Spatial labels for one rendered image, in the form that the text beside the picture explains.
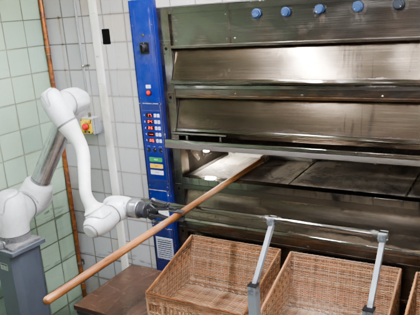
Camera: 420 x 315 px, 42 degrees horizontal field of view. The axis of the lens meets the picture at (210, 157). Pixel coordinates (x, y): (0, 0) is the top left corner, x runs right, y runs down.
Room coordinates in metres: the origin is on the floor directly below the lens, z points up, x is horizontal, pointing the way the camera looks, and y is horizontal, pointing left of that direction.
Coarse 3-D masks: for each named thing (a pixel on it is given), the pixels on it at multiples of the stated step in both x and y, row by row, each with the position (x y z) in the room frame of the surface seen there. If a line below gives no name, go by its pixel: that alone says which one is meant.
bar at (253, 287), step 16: (208, 208) 2.39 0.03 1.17; (272, 224) 2.20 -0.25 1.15; (288, 224) 2.18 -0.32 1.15; (304, 224) 2.14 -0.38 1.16; (320, 224) 2.11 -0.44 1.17; (384, 240) 1.96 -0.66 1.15; (256, 272) 2.08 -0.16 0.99; (256, 288) 2.02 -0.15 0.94; (256, 304) 2.01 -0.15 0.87; (368, 304) 1.81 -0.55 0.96
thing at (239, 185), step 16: (192, 176) 2.89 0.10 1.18; (208, 176) 2.87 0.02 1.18; (272, 192) 2.62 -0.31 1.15; (288, 192) 2.57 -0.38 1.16; (304, 192) 2.53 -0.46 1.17; (320, 192) 2.49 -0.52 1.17; (336, 192) 2.45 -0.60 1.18; (352, 192) 2.44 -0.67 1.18; (368, 192) 2.42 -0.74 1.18; (416, 208) 2.26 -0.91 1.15
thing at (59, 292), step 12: (252, 168) 2.92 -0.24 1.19; (228, 180) 2.69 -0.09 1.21; (216, 192) 2.57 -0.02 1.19; (192, 204) 2.38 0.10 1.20; (180, 216) 2.28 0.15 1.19; (156, 228) 2.13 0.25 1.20; (132, 240) 2.02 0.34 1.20; (144, 240) 2.05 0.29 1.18; (120, 252) 1.92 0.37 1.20; (96, 264) 1.82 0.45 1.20; (108, 264) 1.86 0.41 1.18; (84, 276) 1.75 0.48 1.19; (60, 288) 1.66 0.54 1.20; (72, 288) 1.70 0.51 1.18; (48, 300) 1.60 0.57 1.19
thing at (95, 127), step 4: (92, 116) 3.18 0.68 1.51; (96, 116) 3.17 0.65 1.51; (80, 120) 3.17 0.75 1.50; (84, 120) 3.15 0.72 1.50; (88, 120) 3.13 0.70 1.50; (92, 120) 3.12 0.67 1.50; (96, 120) 3.15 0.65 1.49; (100, 120) 3.18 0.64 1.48; (88, 124) 3.14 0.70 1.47; (92, 124) 3.12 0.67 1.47; (96, 124) 3.15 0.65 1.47; (100, 124) 3.17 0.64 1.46; (88, 128) 3.14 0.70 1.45; (92, 128) 3.12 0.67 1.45; (96, 128) 3.14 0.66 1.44; (100, 128) 3.17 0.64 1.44; (84, 132) 3.16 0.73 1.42; (88, 132) 3.14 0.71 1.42; (92, 132) 3.12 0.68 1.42; (96, 132) 3.14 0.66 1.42; (100, 132) 3.17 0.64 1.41
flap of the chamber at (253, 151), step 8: (168, 144) 2.76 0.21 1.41; (176, 144) 2.73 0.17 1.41; (184, 144) 2.71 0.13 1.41; (256, 144) 2.71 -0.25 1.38; (240, 152) 2.54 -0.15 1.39; (248, 152) 2.52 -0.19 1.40; (256, 152) 2.49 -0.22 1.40; (264, 152) 2.47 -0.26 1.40; (272, 152) 2.45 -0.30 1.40; (280, 152) 2.43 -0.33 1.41; (288, 152) 2.41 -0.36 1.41; (296, 152) 2.39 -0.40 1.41; (304, 152) 2.37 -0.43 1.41; (336, 160) 2.29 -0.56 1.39; (344, 160) 2.27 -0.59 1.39; (352, 160) 2.26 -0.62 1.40; (360, 160) 2.24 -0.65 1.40; (368, 160) 2.22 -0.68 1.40; (376, 160) 2.21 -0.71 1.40; (384, 160) 2.19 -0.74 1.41; (392, 160) 2.17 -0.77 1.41; (400, 160) 2.16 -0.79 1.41; (408, 160) 2.14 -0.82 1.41
